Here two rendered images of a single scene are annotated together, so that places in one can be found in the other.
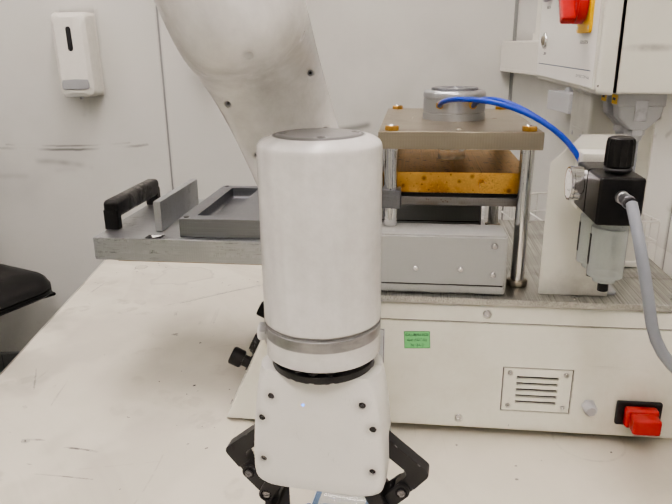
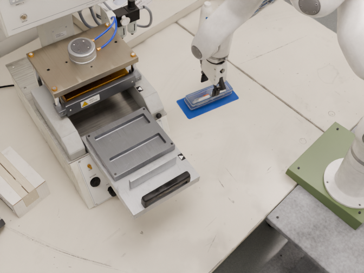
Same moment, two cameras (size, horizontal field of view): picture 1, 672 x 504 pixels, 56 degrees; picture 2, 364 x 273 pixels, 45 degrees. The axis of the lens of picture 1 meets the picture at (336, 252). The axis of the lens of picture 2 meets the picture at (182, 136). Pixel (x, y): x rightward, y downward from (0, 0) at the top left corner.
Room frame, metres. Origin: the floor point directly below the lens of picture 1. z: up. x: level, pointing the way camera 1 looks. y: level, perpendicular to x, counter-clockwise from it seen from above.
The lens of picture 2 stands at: (1.28, 0.68, 2.04)
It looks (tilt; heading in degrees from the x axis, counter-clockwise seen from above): 55 degrees down; 222
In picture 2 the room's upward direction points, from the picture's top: 7 degrees clockwise
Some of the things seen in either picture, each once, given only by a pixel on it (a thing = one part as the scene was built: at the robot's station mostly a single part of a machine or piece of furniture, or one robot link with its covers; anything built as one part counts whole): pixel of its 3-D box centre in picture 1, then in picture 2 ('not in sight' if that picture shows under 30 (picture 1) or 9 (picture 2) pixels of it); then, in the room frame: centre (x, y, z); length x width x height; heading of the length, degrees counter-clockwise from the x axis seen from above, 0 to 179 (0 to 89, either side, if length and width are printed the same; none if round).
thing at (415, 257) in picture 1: (388, 256); (137, 86); (0.71, -0.06, 0.96); 0.26 x 0.05 x 0.07; 83
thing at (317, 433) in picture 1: (324, 408); (214, 65); (0.43, 0.01, 0.94); 0.10 x 0.08 x 0.11; 78
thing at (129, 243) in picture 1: (228, 217); (139, 156); (0.87, 0.15, 0.97); 0.30 x 0.22 x 0.08; 83
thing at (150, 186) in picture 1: (134, 202); (166, 188); (0.89, 0.29, 0.99); 0.15 x 0.02 x 0.04; 173
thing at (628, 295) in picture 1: (472, 253); (84, 89); (0.83, -0.19, 0.93); 0.46 x 0.35 x 0.01; 83
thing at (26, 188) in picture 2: not in sight; (14, 181); (1.17, -0.11, 0.80); 0.19 x 0.13 x 0.09; 93
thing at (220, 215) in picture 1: (260, 209); (130, 142); (0.87, 0.10, 0.98); 0.20 x 0.17 x 0.03; 173
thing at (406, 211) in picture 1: (399, 201); (57, 121); (0.98, -0.10, 0.96); 0.25 x 0.05 x 0.07; 83
